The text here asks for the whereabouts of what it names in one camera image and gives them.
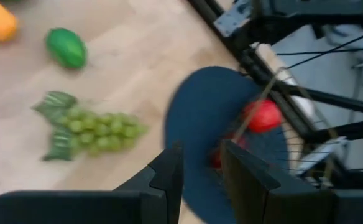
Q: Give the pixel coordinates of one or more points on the red bell pepper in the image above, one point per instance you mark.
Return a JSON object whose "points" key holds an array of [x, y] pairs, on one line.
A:
{"points": [[267, 119]]}

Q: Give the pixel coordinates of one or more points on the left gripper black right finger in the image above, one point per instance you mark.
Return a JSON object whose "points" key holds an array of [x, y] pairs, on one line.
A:
{"points": [[278, 208]]}

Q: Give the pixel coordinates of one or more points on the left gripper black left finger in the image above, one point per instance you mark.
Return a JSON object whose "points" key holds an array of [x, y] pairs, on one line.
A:
{"points": [[107, 208]]}

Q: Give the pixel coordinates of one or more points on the silver mounting bracket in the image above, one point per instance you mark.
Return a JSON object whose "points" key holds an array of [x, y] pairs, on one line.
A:
{"points": [[231, 18]]}

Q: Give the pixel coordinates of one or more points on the dark round plate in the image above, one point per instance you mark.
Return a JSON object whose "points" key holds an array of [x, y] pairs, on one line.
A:
{"points": [[200, 109]]}

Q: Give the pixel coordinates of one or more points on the small green lime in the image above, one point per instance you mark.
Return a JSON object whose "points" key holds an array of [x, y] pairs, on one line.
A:
{"points": [[66, 48]]}

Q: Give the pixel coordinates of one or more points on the green grape bunch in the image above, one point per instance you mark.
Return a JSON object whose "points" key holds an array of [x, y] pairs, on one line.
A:
{"points": [[100, 130]]}

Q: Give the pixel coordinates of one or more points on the silver frame plate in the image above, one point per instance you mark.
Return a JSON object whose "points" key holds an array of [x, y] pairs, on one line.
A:
{"points": [[321, 155]]}

